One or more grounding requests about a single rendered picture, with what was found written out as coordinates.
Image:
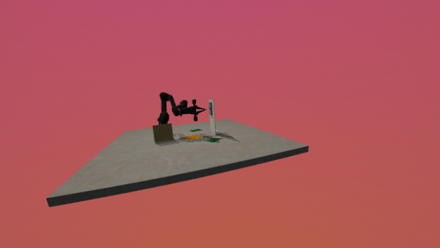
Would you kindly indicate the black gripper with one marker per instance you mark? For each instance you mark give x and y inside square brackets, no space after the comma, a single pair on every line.
[190,110]

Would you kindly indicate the beige panel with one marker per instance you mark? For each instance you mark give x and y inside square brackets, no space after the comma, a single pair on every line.
[212,118]

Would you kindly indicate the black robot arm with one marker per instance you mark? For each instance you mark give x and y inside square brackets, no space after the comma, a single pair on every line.
[164,116]

